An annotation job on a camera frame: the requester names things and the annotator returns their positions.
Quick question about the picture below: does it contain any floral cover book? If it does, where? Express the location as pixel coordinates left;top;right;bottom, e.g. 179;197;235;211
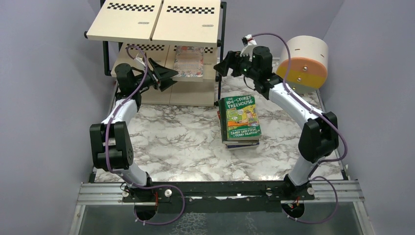
173;46;205;78

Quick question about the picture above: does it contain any green 104-storey treehouse book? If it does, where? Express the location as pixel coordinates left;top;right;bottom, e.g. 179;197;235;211
218;95;262;144

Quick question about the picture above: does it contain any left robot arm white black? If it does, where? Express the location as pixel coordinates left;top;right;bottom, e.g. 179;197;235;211
90;58;178;188

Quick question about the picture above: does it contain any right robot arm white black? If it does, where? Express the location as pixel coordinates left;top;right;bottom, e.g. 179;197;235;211
213;46;339;197

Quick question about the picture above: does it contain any beige black three-tier shelf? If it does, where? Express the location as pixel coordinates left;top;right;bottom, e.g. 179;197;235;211
84;0;227;107

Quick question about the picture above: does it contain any round drawer box orange yellow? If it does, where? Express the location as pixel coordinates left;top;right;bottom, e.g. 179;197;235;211
276;35;328;94

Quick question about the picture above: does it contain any dark bottom book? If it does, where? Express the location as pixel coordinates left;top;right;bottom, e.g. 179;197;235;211
217;110;261;151

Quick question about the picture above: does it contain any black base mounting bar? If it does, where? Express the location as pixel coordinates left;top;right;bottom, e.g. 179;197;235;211
122;181;315;214

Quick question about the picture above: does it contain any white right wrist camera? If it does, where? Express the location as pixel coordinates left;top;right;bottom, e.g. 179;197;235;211
240;34;257;57

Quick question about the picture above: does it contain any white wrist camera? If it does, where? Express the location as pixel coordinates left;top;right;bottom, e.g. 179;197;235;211
134;54;147;67
240;34;257;57

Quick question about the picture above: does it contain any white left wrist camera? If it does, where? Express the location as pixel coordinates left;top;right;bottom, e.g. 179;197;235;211
134;54;147;67

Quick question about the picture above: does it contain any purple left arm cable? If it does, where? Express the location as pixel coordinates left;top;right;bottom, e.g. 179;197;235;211
104;45;186;226

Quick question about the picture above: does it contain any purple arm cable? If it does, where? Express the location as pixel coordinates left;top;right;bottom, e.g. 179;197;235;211
104;45;186;226
251;32;348;225

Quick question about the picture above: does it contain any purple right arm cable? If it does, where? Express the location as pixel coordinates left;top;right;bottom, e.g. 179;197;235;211
251;32;348;225

